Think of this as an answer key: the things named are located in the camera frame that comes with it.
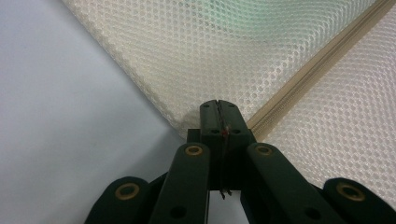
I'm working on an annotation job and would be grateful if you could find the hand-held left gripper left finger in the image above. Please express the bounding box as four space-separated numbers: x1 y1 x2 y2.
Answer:
148 99 224 224

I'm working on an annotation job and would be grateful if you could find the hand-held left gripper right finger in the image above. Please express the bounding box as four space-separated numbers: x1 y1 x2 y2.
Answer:
219 99 347 224

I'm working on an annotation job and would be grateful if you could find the cream mesh zipper bag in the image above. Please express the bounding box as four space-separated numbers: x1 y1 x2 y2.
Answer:
61 0 396 210

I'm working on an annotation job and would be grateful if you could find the pale blue table mat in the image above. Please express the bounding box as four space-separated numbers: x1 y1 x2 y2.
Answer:
0 0 250 224

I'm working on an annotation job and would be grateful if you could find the green garment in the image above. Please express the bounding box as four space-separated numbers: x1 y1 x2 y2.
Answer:
183 0 316 43

